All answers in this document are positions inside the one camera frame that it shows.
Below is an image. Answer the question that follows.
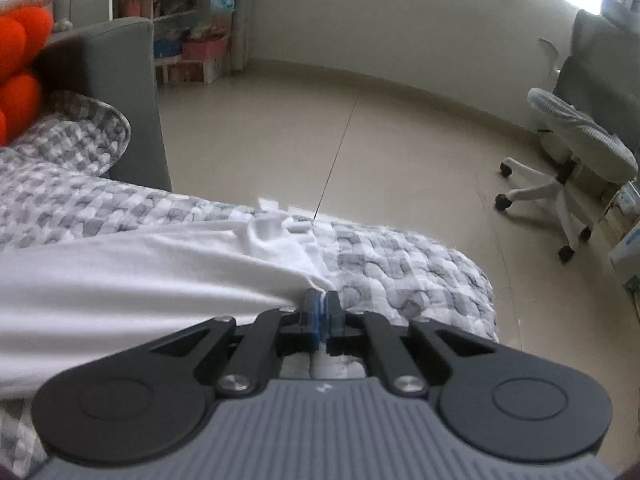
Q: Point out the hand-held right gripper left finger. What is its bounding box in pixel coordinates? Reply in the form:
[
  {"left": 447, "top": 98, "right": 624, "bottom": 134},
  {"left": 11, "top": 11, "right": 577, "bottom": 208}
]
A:
[{"left": 145, "top": 289, "right": 321, "bottom": 397}]

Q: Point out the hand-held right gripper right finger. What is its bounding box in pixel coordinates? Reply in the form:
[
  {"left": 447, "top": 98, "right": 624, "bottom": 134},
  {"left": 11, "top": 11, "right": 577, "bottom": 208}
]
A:
[{"left": 322, "top": 291, "right": 502, "bottom": 397}]

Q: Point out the white t-shirt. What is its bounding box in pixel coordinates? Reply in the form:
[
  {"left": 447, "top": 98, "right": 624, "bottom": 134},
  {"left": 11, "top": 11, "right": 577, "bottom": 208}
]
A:
[{"left": 0, "top": 197, "right": 337, "bottom": 403}]

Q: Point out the grey checkered quilted blanket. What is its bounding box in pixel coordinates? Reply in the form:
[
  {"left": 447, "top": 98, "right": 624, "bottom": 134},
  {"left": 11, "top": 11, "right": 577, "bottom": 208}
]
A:
[{"left": 0, "top": 91, "right": 501, "bottom": 480}]

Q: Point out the dark grey sofa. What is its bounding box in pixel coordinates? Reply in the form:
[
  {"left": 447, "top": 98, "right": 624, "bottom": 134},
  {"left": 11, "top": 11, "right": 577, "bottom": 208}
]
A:
[{"left": 35, "top": 16, "right": 173, "bottom": 193}]

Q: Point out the pink storage box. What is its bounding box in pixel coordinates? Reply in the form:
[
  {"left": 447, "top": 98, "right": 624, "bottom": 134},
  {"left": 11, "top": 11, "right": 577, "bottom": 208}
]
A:
[{"left": 182, "top": 35, "right": 231, "bottom": 61}]

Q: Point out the white office chair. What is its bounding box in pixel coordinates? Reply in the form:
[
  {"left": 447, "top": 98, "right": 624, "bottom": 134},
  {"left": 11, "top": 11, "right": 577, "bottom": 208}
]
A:
[{"left": 495, "top": 7, "right": 640, "bottom": 263}]

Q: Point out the grey curtain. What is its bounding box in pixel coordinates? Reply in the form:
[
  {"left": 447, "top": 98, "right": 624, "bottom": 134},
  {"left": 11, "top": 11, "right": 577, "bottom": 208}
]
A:
[{"left": 230, "top": 0, "right": 262, "bottom": 72}]

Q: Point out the orange knot cushion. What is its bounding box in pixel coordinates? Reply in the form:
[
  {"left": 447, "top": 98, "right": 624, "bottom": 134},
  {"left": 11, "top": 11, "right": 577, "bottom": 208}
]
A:
[{"left": 0, "top": 2, "right": 55, "bottom": 147}]

